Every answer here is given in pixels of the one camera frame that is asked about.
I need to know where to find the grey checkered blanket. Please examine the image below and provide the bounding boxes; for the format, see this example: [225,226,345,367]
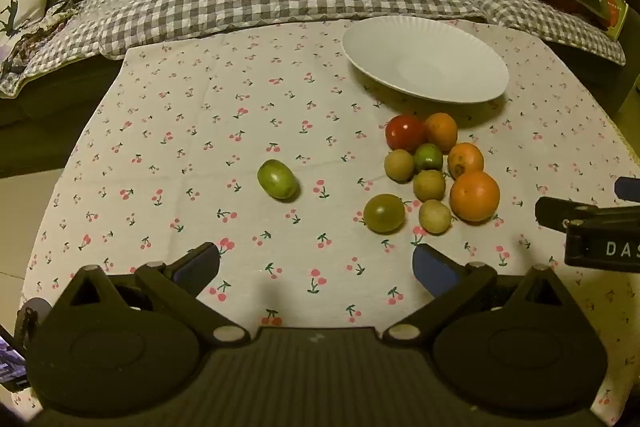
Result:
[0,0,628,98]

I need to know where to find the dark floral cloth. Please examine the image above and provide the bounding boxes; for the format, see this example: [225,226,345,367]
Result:
[0,0,77,80]

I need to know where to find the cherry print tablecloth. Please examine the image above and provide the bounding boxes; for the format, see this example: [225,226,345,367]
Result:
[10,19,640,427]

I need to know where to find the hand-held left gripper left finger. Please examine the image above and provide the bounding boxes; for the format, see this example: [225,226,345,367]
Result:
[50,242,251,345]

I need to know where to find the yellow round fruit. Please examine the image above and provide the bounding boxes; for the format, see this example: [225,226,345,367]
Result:
[418,199,452,235]
[413,169,446,202]
[384,149,416,182]

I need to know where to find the small green round fruit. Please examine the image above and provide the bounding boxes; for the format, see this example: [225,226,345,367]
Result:
[413,143,444,172]

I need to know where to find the small orange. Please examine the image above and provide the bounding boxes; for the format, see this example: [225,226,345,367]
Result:
[447,142,485,179]
[424,112,459,152]

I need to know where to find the colourful book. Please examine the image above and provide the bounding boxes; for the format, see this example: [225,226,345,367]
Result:
[597,0,630,40]

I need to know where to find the smartphone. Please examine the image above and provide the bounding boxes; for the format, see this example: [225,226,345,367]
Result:
[0,322,29,391]

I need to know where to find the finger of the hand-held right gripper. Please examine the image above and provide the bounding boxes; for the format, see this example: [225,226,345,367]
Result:
[615,177,640,204]
[535,196,640,235]

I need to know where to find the white printed cushion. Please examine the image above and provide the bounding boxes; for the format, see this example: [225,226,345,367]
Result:
[0,0,53,54]

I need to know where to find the large orange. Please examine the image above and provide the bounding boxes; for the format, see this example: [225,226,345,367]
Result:
[449,171,501,223]

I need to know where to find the green tomato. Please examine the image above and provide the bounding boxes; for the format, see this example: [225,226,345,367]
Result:
[363,193,406,235]

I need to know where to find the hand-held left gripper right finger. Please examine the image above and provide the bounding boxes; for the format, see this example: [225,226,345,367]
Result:
[382,243,583,343]

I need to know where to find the white plate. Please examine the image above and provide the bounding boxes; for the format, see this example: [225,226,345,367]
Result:
[341,17,510,104]

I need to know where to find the green oval fruit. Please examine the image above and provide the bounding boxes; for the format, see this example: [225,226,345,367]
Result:
[257,159,299,200]

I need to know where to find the red tomato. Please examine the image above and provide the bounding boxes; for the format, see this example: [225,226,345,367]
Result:
[385,115,427,152]

